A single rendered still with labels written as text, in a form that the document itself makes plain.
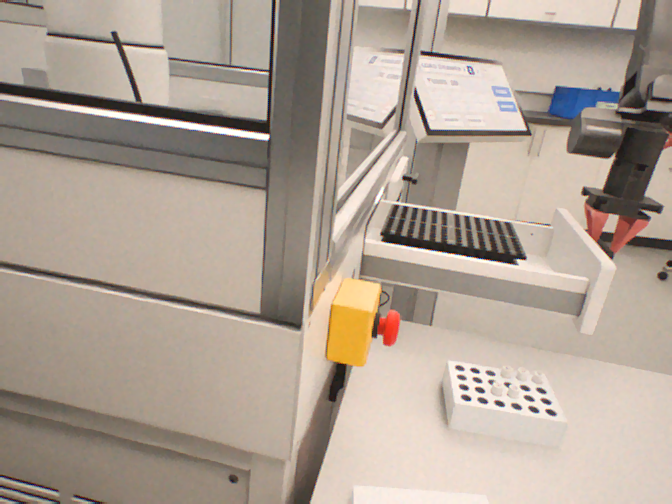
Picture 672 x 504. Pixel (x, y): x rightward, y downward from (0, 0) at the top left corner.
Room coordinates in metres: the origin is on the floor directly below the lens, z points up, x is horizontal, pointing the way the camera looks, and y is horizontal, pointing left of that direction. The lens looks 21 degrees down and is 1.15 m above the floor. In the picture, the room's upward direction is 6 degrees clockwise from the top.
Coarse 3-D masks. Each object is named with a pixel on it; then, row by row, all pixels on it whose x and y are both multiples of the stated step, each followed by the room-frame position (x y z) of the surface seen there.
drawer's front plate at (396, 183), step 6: (402, 156) 1.23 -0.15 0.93; (402, 162) 1.15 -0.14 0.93; (396, 168) 1.07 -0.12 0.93; (402, 168) 1.08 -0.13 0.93; (396, 174) 1.01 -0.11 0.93; (402, 174) 1.09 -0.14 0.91; (390, 180) 0.96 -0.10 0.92; (396, 180) 0.96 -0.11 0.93; (390, 186) 0.96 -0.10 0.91; (396, 186) 0.96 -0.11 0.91; (390, 192) 0.96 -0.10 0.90; (396, 192) 0.96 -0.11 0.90; (402, 192) 1.23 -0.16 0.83; (390, 198) 0.96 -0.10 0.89; (396, 198) 0.99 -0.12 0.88
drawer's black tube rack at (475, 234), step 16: (400, 208) 0.85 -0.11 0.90; (416, 208) 0.86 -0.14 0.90; (384, 224) 0.74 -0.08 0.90; (400, 224) 0.76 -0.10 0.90; (416, 224) 0.76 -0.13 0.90; (432, 224) 0.77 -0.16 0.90; (448, 224) 0.78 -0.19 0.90; (464, 224) 0.79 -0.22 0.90; (480, 224) 0.80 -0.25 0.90; (496, 224) 0.82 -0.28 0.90; (384, 240) 0.74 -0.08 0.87; (400, 240) 0.75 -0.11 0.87; (416, 240) 0.69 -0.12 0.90; (432, 240) 0.70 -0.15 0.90; (448, 240) 0.70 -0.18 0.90; (464, 240) 0.71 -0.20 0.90; (480, 240) 0.72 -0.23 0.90; (496, 240) 0.72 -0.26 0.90; (464, 256) 0.72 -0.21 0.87; (480, 256) 0.72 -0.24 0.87; (496, 256) 0.73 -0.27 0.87; (512, 256) 0.66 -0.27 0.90
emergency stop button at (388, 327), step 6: (390, 312) 0.45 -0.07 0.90; (396, 312) 0.45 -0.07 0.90; (384, 318) 0.46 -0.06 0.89; (390, 318) 0.44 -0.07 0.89; (396, 318) 0.45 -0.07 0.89; (384, 324) 0.45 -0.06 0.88; (390, 324) 0.44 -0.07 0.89; (396, 324) 0.44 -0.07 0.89; (378, 330) 0.45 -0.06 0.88; (384, 330) 0.44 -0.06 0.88; (390, 330) 0.44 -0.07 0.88; (396, 330) 0.44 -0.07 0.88; (384, 336) 0.44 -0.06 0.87; (390, 336) 0.43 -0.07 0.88; (396, 336) 0.44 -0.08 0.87; (384, 342) 0.44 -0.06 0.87; (390, 342) 0.43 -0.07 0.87
